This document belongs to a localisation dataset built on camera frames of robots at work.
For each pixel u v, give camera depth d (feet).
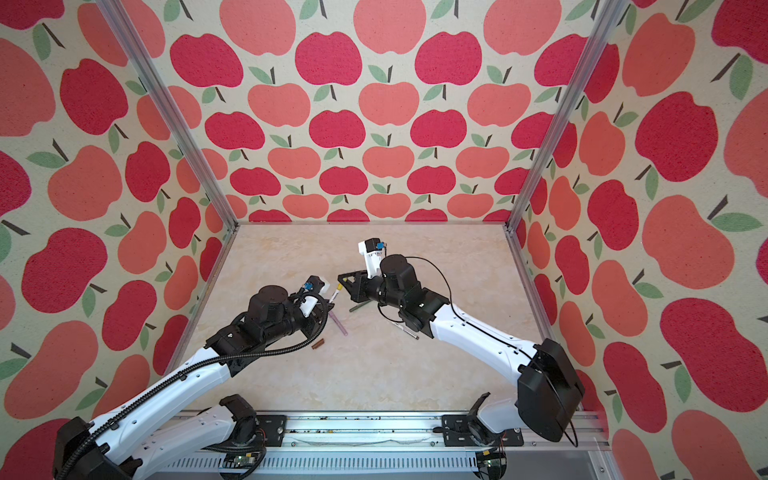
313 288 2.09
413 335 2.98
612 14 2.27
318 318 2.17
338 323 3.05
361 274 2.21
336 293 2.41
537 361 1.39
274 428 2.46
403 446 2.41
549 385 1.33
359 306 3.16
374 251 2.18
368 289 2.17
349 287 2.31
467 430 2.21
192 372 1.59
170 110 2.84
